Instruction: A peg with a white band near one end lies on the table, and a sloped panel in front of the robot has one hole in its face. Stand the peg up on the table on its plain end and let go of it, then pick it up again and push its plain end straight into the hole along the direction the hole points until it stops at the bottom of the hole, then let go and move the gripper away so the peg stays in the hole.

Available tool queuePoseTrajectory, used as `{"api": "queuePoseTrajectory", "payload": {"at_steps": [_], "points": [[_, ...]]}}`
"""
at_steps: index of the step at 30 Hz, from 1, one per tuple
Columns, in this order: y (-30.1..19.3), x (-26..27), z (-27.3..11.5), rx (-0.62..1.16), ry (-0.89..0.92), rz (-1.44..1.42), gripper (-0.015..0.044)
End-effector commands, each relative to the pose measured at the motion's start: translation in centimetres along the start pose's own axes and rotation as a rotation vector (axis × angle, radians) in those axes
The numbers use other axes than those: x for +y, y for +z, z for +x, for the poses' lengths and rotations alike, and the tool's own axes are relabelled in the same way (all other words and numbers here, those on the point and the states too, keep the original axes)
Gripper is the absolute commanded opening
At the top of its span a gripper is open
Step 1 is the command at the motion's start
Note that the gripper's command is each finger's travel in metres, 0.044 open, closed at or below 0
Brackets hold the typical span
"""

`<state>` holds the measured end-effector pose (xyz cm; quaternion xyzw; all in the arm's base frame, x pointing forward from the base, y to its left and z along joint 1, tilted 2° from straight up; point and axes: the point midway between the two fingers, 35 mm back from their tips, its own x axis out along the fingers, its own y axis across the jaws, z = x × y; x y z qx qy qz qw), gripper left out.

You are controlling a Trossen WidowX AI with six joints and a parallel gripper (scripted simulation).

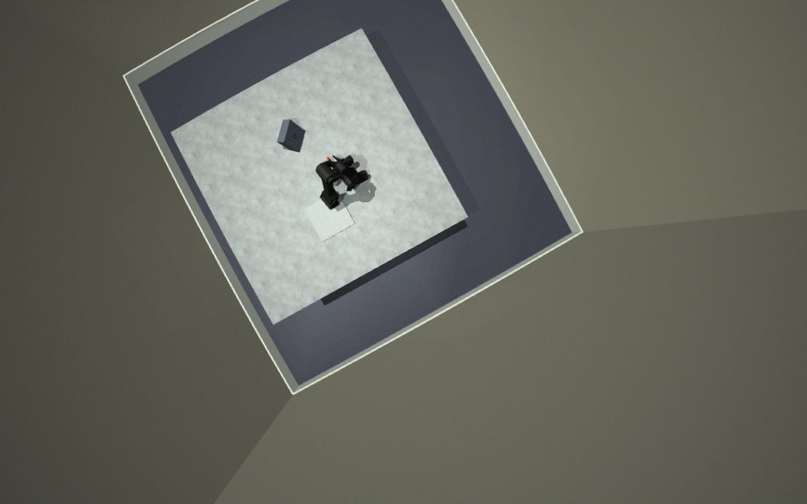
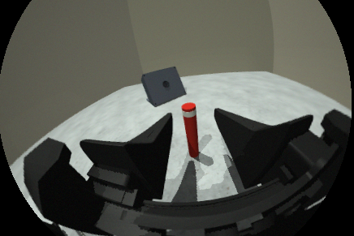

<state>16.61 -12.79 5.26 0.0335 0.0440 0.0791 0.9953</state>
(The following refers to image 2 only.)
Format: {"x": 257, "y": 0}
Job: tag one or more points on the dark red peg with white band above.
{"x": 189, "y": 118}

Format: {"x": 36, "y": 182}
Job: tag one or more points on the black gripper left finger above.
{"x": 146, "y": 155}

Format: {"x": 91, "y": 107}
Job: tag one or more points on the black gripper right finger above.
{"x": 254, "y": 145}

